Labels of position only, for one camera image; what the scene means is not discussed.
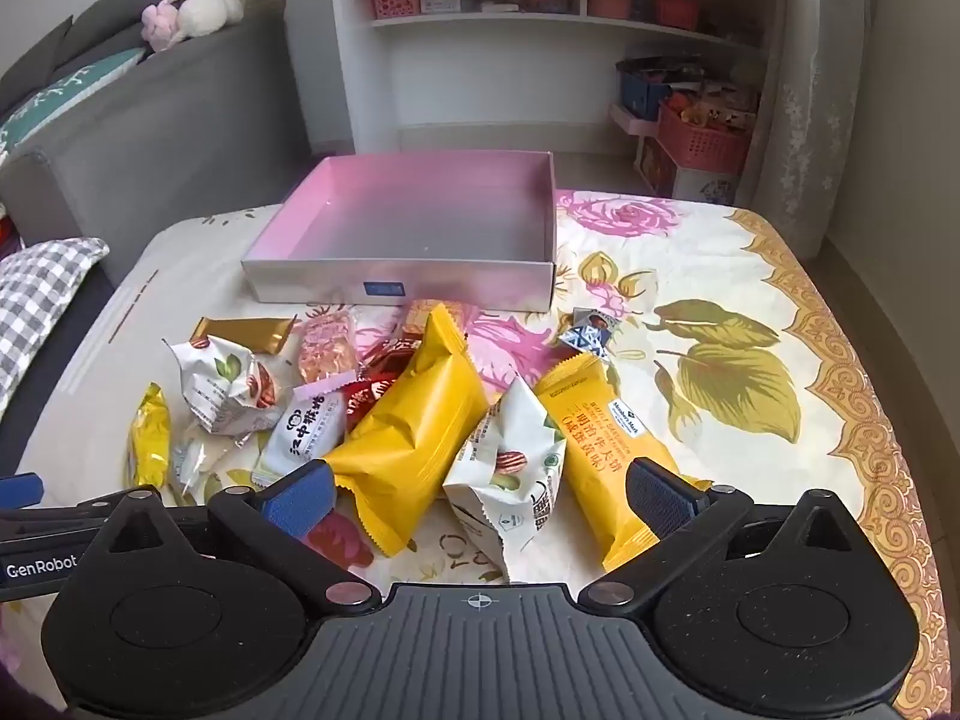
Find small yellow candy packet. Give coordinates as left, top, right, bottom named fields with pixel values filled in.
left=126, top=382, right=173, bottom=490

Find clear wafer biscuit packet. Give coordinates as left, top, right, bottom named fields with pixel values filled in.
left=397, top=300, right=470, bottom=347

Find small red basket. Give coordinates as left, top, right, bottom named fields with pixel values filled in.
left=652, top=0, right=703, bottom=28

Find small pink white rack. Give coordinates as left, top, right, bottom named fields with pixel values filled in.
left=609, top=101, right=662, bottom=140

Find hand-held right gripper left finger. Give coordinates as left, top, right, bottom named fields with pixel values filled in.
left=79, top=457, right=383, bottom=616

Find white packet cartoon face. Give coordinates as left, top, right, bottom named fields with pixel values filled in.
left=251, top=382, right=350, bottom=488

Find white shelf unit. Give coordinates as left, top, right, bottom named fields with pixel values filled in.
left=326, top=0, right=782, bottom=156

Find patterned sheer curtain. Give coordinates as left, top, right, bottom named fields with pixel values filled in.
left=739, top=0, right=880, bottom=257

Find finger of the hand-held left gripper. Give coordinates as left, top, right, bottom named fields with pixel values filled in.
left=0, top=471, right=121, bottom=539

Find pink rice cracker packet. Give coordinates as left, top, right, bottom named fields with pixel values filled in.
left=296, top=311, right=362, bottom=385

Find pink white plush toy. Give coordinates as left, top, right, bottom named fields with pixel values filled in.
left=141, top=0, right=245, bottom=53

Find white nut snack packet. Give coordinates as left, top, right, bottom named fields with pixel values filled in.
left=163, top=335, right=283, bottom=436
left=442, top=375, right=569, bottom=586

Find pink cardboard box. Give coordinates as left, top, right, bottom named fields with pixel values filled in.
left=240, top=150, right=560, bottom=314

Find yellow packet white label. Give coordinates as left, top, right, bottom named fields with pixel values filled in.
left=532, top=351, right=713, bottom=572

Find red snack packet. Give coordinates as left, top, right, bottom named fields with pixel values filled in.
left=358, top=340, right=418, bottom=385
left=341, top=375, right=400, bottom=436

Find grey checkered pillow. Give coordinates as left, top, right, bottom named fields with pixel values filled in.
left=0, top=238, right=112, bottom=422

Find teal patterned cushion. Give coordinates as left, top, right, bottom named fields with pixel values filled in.
left=0, top=47, right=148, bottom=160

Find pale translucent snack packet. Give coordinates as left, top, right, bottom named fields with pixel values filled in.
left=169, top=427, right=265, bottom=505

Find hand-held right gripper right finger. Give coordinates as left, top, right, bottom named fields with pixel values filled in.
left=577, top=456, right=893, bottom=616

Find plain yellow snack packet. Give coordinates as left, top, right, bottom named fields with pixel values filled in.
left=322, top=305, right=492, bottom=557

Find gold snack packet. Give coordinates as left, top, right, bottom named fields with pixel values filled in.
left=187, top=315, right=297, bottom=358

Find large pink basket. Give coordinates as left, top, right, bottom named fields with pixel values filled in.
left=658, top=101, right=755, bottom=174

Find blue white triangular packet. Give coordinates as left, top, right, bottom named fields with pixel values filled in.
left=559, top=307, right=620, bottom=355

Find printed white box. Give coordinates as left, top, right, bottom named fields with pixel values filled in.
left=637, top=135, right=740, bottom=205

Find grey sofa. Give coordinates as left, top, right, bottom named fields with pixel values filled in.
left=0, top=0, right=302, bottom=293

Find blue storage box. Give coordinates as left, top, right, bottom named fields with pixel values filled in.
left=616, top=64, right=673, bottom=121

